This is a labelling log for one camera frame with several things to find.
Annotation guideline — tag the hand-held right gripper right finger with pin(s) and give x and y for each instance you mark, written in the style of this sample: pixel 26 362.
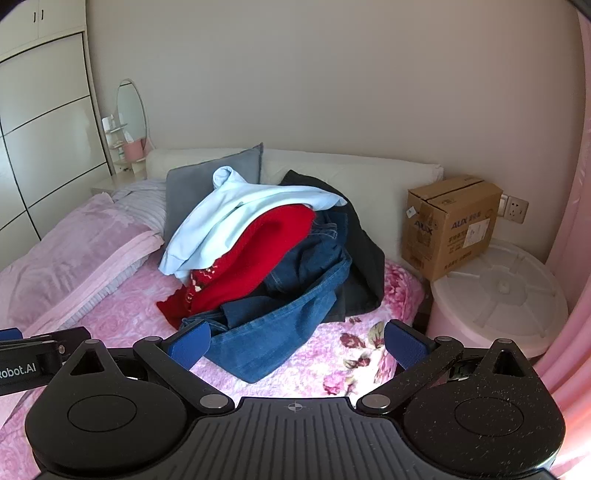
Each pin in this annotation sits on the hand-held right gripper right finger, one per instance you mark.
pixel 405 345

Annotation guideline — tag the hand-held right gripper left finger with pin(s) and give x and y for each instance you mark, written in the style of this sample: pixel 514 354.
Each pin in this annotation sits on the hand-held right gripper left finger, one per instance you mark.
pixel 189 345

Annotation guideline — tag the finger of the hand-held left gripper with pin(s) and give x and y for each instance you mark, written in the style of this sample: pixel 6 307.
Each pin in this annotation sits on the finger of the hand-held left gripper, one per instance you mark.
pixel 69 337

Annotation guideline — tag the light blue sweatshirt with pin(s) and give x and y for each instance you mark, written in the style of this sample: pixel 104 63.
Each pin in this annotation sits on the light blue sweatshirt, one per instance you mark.
pixel 207 221

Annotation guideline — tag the pink floral bedspread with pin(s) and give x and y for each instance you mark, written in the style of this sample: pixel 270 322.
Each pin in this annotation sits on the pink floral bedspread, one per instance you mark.
pixel 138 300

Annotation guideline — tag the blue jeans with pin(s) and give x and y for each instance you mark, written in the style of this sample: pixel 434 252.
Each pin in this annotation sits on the blue jeans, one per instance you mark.
pixel 277 332

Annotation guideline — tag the dark grey garment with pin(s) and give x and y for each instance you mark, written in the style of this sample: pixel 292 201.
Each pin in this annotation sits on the dark grey garment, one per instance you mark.
pixel 364 258

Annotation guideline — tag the pink round bin white lid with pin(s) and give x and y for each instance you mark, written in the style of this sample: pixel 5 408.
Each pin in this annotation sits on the pink round bin white lid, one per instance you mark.
pixel 498 286

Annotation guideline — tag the brown cardboard box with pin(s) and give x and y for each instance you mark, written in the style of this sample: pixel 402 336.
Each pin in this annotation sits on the brown cardboard box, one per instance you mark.
pixel 452 230

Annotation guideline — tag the red knit sweater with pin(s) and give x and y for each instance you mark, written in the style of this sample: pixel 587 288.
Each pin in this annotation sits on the red knit sweater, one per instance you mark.
pixel 268 249

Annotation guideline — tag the white nightstand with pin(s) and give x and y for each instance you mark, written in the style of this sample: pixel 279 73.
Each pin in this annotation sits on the white nightstand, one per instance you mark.
pixel 106 187

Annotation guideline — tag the white padded headboard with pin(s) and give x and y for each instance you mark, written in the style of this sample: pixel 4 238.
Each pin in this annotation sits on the white padded headboard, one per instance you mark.
pixel 378 180

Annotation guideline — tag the pink curtain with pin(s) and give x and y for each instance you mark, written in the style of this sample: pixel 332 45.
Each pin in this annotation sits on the pink curtain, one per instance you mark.
pixel 572 277

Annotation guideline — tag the small white shelf organiser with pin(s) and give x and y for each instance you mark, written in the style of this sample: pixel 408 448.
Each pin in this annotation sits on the small white shelf organiser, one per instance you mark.
pixel 113 134

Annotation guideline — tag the white wardrobe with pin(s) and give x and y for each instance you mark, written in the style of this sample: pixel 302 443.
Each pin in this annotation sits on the white wardrobe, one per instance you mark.
pixel 46 115

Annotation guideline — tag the oval mirror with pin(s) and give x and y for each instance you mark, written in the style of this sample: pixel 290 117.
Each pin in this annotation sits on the oval mirror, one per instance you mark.
pixel 130 110

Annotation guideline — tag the white wall socket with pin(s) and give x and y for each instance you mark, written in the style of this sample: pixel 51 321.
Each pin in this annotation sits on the white wall socket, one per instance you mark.
pixel 518 210

